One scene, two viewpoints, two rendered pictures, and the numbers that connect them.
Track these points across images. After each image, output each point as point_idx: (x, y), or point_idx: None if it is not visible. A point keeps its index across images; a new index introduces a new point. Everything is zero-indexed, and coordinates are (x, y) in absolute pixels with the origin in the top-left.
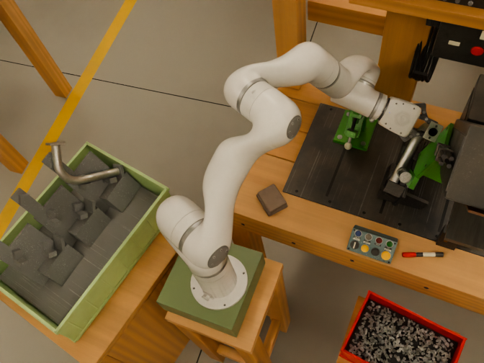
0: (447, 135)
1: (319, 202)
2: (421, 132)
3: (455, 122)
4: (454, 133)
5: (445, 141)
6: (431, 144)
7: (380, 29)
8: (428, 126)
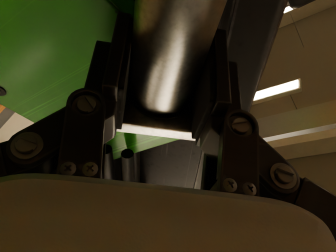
0: (172, 140)
1: None
2: (119, 125)
3: (262, 4)
4: (181, 186)
5: (148, 148)
6: (77, 10)
7: None
8: (176, 134)
